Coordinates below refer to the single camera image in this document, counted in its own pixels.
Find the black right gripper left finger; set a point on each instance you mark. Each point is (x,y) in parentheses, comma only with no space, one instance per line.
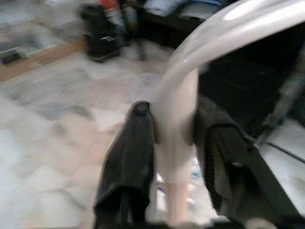
(128,155)

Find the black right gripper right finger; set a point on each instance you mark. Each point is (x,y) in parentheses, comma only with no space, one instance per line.
(221,143)

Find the black floor appliance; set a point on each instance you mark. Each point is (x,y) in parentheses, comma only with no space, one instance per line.
(102,35)

